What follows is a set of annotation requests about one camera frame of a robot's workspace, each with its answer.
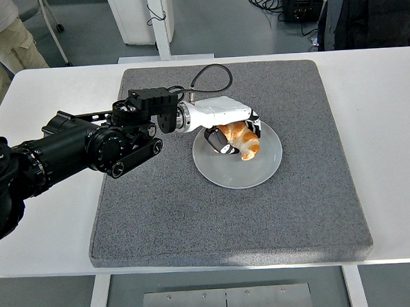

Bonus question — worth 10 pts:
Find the grey chair with castor wheels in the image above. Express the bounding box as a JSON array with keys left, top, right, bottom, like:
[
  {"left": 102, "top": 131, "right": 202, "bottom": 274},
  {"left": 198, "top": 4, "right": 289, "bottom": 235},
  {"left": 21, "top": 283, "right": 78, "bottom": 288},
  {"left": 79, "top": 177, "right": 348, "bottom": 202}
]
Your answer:
[{"left": 16, "top": 0, "right": 74, "bottom": 69}]

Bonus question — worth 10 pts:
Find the grey metal plate with screws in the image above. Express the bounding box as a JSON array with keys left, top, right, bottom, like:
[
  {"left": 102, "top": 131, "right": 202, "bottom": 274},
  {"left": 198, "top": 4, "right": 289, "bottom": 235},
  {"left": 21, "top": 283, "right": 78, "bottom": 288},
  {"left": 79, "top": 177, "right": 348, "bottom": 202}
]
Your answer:
[{"left": 140, "top": 282, "right": 314, "bottom": 307}]

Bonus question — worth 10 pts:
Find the black electronics box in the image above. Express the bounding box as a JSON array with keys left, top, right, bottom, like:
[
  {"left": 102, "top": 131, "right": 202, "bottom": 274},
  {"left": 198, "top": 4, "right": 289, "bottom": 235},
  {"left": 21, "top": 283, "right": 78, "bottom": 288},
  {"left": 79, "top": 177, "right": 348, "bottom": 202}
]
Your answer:
[{"left": 278, "top": 0, "right": 332, "bottom": 23}]

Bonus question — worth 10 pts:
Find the black cord on column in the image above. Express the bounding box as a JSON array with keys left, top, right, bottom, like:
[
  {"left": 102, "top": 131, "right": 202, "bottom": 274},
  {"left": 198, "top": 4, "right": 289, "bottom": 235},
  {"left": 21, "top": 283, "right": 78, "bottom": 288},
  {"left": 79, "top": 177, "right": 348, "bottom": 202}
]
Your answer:
[{"left": 145, "top": 3, "right": 167, "bottom": 26}]

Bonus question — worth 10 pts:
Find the golden brown croissant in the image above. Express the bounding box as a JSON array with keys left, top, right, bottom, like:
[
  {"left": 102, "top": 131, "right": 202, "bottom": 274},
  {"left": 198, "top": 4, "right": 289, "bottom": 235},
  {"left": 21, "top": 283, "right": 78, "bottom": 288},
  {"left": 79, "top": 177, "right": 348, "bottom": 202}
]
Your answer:
[{"left": 218, "top": 120, "right": 262, "bottom": 162}]

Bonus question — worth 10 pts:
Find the grey speckled square mat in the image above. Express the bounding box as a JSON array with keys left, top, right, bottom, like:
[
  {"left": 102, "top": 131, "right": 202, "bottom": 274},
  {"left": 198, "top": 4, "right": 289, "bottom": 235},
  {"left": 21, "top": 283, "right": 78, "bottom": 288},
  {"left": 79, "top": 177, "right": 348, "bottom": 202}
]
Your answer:
[{"left": 79, "top": 56, "right": 375, "bottom": 278}]

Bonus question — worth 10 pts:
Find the round grey plate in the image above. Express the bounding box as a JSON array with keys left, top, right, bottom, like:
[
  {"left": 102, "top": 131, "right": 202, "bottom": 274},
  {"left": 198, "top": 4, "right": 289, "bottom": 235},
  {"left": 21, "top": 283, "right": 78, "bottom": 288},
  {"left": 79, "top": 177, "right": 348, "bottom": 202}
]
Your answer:
[{"left": 190, "top": 117, "right": 285, "bottom": 192}]

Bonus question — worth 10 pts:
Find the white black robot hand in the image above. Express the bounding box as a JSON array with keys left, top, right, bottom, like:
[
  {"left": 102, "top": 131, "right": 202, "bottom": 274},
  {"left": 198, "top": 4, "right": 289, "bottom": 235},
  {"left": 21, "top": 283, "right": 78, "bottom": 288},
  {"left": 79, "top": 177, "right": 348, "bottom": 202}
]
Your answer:
[{"left": 184, "top": 93, "right": 264, "bottom": 159}]

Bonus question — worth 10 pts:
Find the white table leg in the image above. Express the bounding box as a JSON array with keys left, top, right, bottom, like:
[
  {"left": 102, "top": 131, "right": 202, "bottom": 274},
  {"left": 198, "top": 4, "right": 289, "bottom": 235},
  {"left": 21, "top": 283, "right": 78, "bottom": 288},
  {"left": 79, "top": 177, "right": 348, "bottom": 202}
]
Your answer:
[
  {"left": 341, "top": 263, "right": 371, "bottom": 307},
  {"left": 84, "top": 274, "right": 113, "bottom": 307}
]

